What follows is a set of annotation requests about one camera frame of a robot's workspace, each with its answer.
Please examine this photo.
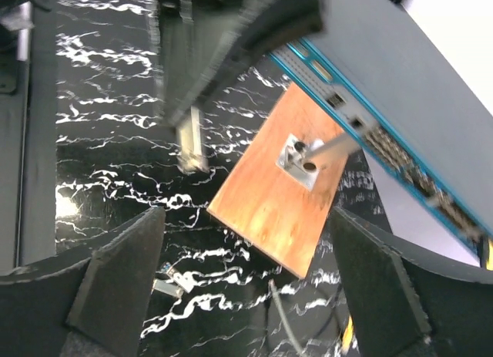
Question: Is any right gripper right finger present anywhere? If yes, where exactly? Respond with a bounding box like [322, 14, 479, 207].
[328, 208, 492, 356]

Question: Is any metal switch support bracket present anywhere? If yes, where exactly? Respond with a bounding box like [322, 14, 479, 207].
[276, 133, 361, 191]

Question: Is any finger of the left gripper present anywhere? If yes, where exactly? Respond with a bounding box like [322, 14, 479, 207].
[156, 0, 324, 127]

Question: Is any wooden base board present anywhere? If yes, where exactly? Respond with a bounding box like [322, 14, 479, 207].
[207, 84, 347, 278]

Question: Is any black marble pattern mat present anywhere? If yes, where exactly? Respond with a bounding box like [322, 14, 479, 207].
[53, 0, 386, 357]

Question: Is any yellow network cable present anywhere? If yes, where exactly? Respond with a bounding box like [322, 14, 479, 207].
[340, 237, 493, 352]

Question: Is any dark grey network switch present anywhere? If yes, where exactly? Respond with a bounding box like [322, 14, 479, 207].
[272, 0, 492, 254]

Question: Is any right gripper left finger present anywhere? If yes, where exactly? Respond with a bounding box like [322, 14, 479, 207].
[1, 207, 166, 356]

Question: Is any grey network cable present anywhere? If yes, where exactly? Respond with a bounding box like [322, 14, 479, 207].
[267, 279, 309, 357]

